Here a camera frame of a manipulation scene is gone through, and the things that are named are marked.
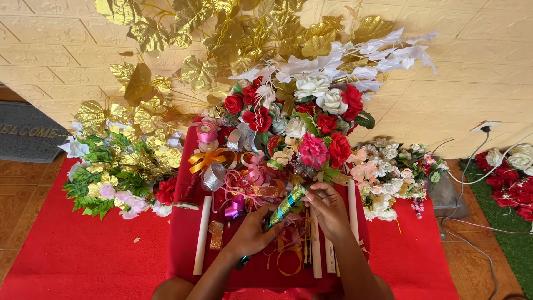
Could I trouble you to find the dark red wire coil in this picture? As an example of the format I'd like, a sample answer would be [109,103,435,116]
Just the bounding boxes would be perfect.
[182,172,201,201]

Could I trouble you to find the person's right hand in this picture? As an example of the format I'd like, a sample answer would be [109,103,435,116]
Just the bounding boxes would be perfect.
[306,182,355,243]

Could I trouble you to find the thin orange ribbon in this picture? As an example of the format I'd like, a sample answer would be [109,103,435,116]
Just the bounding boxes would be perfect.
[266,237,305,277]

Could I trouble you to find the orange gold ribbon bow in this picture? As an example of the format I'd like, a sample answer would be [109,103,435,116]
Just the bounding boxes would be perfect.
[188,148,239,174]

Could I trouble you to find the silver ribbon loops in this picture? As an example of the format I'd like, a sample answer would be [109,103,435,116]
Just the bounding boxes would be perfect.
[227,122,262,154]

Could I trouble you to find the red and white rose heap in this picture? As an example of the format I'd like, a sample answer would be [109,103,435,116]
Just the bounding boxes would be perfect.
[475,144,533,222]

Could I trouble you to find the red cloth covered table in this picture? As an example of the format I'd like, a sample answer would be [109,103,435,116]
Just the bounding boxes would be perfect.
[166,117,371,293]

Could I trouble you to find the gold glitter ribbon strip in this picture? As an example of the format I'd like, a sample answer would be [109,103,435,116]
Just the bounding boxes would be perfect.
[208,220,225,251]

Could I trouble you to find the copper glitter ribbon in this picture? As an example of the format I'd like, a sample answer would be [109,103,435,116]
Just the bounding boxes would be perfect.
[251,179,289,198]

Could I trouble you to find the grey plastic bag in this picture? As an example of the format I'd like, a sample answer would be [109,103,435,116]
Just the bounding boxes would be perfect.
[426,170,470,220]

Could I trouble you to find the thin black stick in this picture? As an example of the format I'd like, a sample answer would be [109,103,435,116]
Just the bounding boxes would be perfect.
[303,207,313,270]

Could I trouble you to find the person's left hand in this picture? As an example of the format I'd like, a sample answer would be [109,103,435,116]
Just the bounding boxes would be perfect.
[225,203,286,261]

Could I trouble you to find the person's left knee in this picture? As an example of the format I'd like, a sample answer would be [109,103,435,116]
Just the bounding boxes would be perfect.
[151,277,195,300]

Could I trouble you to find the green gold leaf flower heap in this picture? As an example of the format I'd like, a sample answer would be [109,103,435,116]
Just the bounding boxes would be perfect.
[57,100,185,221]

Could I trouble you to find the pastel white pink flower bunch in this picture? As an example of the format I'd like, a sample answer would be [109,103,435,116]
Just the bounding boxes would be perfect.
[348,137,450,222]

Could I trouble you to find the green artificial grass mat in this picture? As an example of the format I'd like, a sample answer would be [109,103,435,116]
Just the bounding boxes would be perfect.
[459,158,533,297]

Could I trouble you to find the white wall socket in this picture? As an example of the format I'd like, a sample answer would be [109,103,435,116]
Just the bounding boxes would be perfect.
[470,120,502,133]

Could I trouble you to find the red white pink flower bouquet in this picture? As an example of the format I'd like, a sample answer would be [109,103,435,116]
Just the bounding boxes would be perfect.
[202,73,376,269]

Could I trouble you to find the grey doormat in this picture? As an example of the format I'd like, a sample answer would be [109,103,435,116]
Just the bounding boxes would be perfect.
[0,101,70,164]

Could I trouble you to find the pink curled ribbon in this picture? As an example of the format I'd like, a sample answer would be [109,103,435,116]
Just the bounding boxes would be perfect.
[247,153,268,187]

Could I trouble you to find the short white plastic pipe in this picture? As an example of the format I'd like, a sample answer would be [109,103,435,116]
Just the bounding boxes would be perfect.
[324,237,336,274]

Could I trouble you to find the long white plastic pipe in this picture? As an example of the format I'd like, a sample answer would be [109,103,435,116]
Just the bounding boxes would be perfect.
[347,179,360,243]
[193,195,212,276]
[309,206,324,279]

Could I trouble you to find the silver ribbon roll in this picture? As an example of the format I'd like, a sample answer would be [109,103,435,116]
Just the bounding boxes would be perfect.
[202,162,227,192]

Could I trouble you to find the white cable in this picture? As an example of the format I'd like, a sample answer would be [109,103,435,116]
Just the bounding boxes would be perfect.
[447,132,533,186]

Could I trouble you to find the purple shiny ribbon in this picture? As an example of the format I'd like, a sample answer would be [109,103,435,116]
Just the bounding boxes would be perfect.
[224,194,246,220]

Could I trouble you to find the white leaf spray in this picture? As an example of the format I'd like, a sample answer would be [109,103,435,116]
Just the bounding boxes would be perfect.
[229,27,439,94]

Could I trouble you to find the grey cable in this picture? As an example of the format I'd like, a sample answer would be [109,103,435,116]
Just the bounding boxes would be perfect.
[432,131,500,300]

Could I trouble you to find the red carpet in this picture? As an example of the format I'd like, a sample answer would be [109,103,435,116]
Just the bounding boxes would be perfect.
[0,157,459,300]

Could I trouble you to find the pink ribbon spool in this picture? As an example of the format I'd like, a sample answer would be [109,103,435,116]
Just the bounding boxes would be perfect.
[196,121,218,143]

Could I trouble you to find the gold leaf branches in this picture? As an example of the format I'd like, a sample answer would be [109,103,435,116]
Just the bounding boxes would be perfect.
[75,0,396,138]

